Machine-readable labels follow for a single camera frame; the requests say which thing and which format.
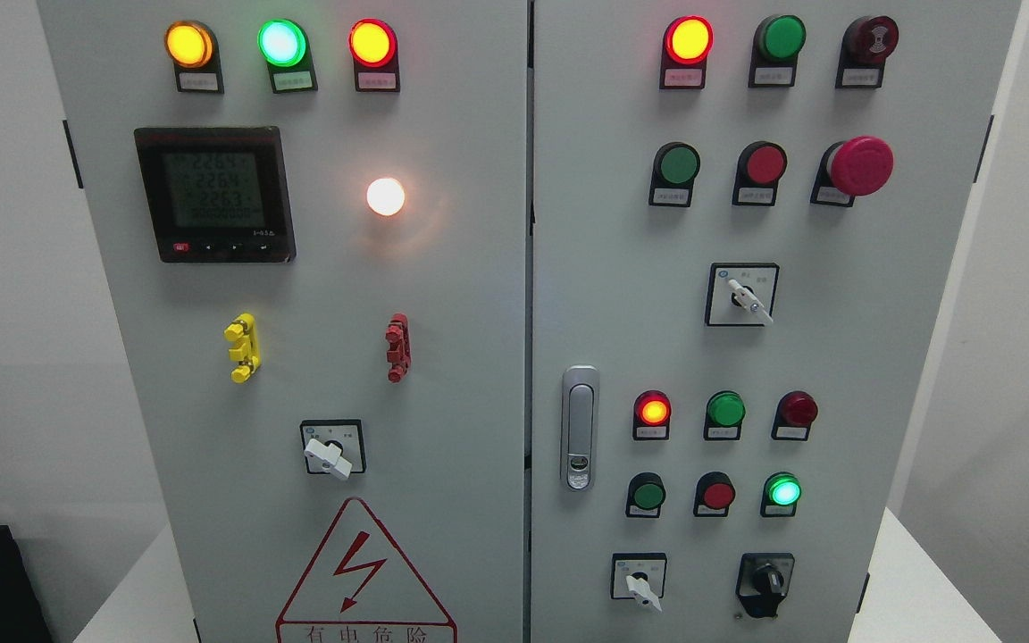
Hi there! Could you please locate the black rotary knob switch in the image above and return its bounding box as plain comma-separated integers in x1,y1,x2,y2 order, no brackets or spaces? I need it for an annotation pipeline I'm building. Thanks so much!
735,553,795,619

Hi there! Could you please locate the red terminal connector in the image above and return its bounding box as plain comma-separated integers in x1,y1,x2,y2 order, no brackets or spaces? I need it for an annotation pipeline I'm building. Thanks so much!
384,313,412,383

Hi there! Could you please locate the red lit indicator lower left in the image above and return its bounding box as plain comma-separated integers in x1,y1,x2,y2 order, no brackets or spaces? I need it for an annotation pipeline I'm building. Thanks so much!
632,389,673,442

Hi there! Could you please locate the white lit indicator lamp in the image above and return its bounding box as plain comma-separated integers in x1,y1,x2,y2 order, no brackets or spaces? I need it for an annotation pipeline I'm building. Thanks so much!
366,178,406,217

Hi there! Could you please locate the green push button lower left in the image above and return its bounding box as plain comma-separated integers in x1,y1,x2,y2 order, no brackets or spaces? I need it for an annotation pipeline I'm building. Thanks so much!
625,472,666,517

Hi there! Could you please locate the green push button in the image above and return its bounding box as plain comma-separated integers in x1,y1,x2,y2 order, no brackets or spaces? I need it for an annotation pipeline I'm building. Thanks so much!
759,472,803,517
648,142,701,208
625,472,666,517

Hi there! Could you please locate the green push button upper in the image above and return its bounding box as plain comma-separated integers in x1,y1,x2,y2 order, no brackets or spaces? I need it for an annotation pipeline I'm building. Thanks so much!
648,142,701,208

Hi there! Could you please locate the green indicator lower middle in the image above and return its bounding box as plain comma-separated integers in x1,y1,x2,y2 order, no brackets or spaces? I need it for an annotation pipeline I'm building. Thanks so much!
703,390,746,442

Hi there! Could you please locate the grey electrical cabinet left door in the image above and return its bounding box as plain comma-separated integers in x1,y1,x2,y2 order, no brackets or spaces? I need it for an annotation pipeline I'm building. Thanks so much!
39,1,528,642

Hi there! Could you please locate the grey electrical cabinet door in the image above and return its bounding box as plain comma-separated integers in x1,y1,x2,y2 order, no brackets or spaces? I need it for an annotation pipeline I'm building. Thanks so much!
39,1,528,642
527,1,1021,642

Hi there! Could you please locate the grey electrical cabinet right door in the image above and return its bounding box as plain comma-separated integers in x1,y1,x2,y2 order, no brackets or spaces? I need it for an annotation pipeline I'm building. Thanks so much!
527,1,1021,642

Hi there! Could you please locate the red push button lower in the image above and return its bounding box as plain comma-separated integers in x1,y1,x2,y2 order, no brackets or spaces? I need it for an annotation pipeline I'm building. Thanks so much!
693,472,736,517

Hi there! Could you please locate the red push button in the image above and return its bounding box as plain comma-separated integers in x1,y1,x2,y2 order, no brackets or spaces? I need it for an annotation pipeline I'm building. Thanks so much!
732,141,788,207
693,472,736,517

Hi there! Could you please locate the yellow terminal connector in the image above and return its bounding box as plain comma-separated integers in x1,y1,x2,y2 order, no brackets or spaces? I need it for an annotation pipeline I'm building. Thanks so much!
223,313,262,384

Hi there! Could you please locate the red push button upper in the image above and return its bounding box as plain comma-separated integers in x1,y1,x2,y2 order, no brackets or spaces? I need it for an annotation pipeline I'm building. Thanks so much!
732,141,788,207

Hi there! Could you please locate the red indicator lower right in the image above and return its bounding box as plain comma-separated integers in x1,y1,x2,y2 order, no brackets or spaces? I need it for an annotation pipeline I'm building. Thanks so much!
771,390,818,442

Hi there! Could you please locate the red high voltage warning sign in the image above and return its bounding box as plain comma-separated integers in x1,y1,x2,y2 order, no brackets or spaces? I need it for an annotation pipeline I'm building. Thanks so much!
275,497,458,642

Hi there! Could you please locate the red lit indicator light left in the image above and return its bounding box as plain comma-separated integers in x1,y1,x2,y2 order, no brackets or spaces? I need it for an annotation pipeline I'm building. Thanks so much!
348,17,400,93

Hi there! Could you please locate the green push button lower right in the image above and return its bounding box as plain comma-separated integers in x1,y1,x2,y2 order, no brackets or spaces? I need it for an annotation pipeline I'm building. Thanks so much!
759,472,803,517

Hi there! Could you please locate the black digital power meter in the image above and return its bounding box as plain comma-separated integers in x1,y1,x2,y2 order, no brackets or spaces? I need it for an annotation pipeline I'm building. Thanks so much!
134,126,297,263

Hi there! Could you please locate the red lit indicator top right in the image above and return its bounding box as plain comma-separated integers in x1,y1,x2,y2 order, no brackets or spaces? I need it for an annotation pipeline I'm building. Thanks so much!
660,15,715,90

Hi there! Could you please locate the green lit indicator light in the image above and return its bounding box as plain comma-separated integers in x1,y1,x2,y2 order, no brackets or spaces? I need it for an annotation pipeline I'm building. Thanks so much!
257,17,318,94

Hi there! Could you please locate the red emergency stop mushroom button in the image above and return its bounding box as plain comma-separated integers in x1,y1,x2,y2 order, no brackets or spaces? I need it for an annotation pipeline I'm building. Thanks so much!
811,136,894,208

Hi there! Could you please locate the green indicator top right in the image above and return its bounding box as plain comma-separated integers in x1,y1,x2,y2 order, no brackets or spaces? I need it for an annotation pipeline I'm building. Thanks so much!
748,13,806,88

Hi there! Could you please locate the yellow indicator light top left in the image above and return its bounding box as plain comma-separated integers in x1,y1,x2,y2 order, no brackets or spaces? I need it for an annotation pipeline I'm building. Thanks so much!
164,20,224,94

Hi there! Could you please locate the red black buzzer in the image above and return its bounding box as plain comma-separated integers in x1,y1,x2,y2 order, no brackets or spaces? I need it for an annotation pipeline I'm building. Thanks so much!
833,15,899,90

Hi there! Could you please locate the silver door latch handle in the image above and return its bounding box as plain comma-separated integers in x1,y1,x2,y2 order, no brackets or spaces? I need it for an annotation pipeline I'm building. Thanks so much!
560,363,600,491

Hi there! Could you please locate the white selector switch left door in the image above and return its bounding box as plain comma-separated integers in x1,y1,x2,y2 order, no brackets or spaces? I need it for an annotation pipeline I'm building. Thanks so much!
299,419,367,480

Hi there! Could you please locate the white selector switch upper right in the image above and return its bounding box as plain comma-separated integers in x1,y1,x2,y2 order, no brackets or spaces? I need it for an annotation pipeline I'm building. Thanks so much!
704,262,780,327

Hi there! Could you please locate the white selector switch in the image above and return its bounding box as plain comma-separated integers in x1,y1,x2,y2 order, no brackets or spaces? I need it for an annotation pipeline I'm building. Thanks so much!
704,262,780,327
611,552,668,612

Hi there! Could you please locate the white selector switch bottom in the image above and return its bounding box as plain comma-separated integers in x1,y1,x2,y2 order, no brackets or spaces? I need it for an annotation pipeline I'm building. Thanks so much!
611,552,668,612

